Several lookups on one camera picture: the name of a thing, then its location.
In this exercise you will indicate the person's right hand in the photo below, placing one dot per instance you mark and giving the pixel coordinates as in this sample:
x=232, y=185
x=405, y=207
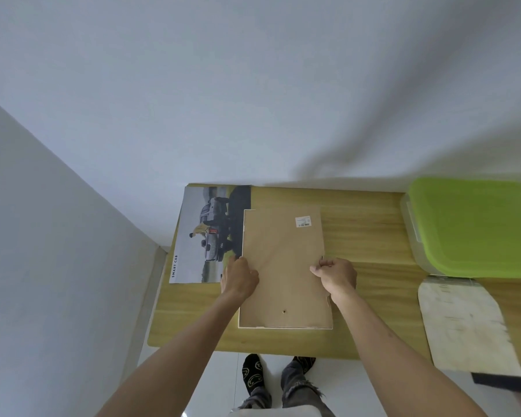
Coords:
x=341, y=277

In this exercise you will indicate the person's left hand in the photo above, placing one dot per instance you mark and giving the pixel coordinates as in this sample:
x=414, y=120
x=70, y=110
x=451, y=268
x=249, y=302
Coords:
x=238, y=280

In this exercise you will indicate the person's left fingers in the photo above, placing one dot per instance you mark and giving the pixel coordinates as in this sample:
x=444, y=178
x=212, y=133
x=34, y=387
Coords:
x=238, y=262

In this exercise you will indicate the person's right thumb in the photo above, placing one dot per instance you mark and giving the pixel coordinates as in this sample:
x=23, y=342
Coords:
x=317, y=270

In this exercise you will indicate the brown backed picture frame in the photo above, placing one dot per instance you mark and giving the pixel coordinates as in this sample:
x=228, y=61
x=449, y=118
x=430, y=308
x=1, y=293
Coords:
x=282, y=264

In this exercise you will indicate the person's right forearm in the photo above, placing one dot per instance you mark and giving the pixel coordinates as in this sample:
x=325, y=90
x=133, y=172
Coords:
x=395, y=356

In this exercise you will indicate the person's left forearm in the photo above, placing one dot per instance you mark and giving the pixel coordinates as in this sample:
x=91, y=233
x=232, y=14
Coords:
x=178, y=360

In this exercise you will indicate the white barcode sticker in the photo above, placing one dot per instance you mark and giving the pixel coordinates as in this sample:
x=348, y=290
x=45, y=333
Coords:
x=303, y=221

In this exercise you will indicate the car poster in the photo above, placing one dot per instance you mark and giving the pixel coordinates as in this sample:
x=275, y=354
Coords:
x=199, y=230

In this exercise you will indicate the black sock with yellow print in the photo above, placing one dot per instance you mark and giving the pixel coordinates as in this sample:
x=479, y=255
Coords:
x=252, y=373
x=306, y=362

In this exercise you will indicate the grey ripped jeans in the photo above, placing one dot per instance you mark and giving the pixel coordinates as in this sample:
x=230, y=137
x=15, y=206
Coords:
x=299, y=390

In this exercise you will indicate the white shirt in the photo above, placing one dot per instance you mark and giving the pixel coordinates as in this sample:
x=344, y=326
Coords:
x=278, y=412

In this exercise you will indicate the white worn paper sheet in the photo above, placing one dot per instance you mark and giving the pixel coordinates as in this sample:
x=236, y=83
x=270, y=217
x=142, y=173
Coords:
x=464, y=325

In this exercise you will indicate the green container lid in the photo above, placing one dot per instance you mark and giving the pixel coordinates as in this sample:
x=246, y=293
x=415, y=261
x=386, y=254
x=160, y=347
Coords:
x=473, y=225

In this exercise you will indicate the black flat board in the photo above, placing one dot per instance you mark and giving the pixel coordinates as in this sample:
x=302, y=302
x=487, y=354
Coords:
x=503, y=382

